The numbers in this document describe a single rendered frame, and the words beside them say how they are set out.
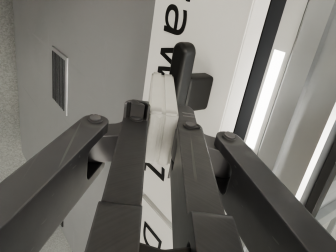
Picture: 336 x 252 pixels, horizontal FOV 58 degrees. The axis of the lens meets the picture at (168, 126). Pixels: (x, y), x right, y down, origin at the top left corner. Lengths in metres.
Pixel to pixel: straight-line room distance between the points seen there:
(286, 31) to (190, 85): 0.08
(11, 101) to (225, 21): 1.01
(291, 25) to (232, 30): 0.04
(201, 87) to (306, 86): 0.07
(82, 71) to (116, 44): 0.13
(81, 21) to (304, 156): 0.41
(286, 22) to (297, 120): 0.07
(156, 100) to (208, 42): 0.09
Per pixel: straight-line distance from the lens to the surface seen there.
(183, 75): 0.21
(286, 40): 0.24
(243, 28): 0.22
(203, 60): 0.24
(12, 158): 1.28
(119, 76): 0.43
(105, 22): 0.46
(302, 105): 0.23
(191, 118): 0.17
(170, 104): 0.16
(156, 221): 0.37
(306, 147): 0.23
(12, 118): 1.20
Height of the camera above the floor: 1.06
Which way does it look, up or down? 43 degrees down
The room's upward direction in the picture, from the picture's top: 127 degrees clockwise
